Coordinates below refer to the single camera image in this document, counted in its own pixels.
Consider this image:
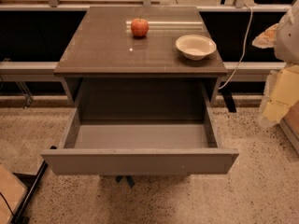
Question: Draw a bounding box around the white bowl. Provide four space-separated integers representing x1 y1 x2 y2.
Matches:
176 35 217 61

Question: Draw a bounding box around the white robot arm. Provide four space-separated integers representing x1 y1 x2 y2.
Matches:
252 0 299 128

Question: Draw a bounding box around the red apple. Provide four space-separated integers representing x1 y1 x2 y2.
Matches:
131 18 149 37

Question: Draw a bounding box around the grey top drawer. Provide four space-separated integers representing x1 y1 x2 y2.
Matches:
42 78 238 175

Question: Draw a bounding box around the grey drawer cabinet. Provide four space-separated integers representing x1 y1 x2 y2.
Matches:
54 7 227 100

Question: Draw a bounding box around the white cable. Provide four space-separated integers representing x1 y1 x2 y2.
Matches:
218 4 254 91

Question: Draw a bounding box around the wooden board bottom left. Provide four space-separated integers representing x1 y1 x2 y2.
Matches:
0 164 27 224

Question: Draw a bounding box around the cardboard box right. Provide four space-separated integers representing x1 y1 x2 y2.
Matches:
280 101 299 154

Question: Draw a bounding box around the black metal bar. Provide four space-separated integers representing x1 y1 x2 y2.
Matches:
11 145 58 224

